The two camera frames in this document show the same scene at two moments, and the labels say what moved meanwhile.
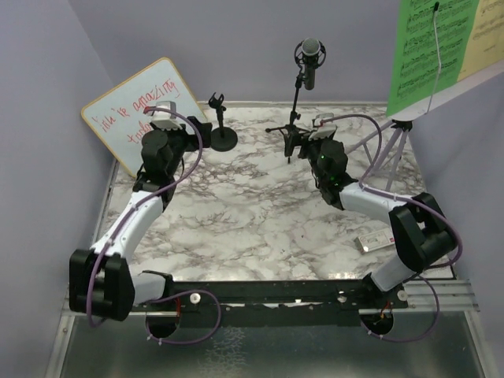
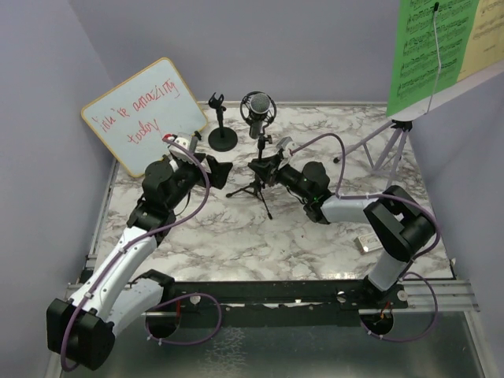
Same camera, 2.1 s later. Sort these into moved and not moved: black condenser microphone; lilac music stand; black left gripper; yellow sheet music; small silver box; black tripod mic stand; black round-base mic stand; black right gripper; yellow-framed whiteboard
Moved: black right gripper; black condenser microphone; black left gripper; black tripod mic stand
Not moved: black round-base mic stand; yellow sheet music; lilac music stand; yellow-framed whiteboard; small silver box
